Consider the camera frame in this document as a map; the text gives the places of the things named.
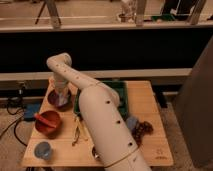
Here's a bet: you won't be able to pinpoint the white towel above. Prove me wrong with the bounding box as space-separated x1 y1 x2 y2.
58 93 68 106

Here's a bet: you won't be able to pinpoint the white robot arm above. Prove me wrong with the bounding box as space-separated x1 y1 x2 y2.
47 53 152 171

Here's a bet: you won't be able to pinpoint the green plastic tray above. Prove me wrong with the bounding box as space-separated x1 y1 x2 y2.
73 80 129 120

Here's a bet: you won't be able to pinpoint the blue sponge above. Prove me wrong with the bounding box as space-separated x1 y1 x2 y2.
126 116 138 131

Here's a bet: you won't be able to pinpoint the yellow tongs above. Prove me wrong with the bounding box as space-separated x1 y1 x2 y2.
72 116 88 146

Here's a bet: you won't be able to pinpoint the purple bowl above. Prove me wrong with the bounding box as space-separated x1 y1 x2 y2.
47 90 71 108

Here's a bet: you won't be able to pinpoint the dark grape bunch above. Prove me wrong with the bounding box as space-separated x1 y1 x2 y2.
132 121 153 146

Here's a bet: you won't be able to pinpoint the red bowl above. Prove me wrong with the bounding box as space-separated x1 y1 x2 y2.
34 110 61 135

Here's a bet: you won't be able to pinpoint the small metal cup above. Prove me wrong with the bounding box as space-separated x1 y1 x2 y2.
92 146 100 159

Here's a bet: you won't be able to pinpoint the wooden table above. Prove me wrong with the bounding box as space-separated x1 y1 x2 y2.
22 81 173 167

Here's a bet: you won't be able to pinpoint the red spoon in bowl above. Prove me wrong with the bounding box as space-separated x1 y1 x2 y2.
34 113 56 128

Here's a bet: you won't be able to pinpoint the blue power box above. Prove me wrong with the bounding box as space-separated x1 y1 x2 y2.
24 103 41 121

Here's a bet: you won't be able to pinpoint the blue plastic cup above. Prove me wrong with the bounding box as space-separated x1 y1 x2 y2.
34 141 52 160

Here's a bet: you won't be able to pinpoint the black cable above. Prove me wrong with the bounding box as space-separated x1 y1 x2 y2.
0 96 28 148

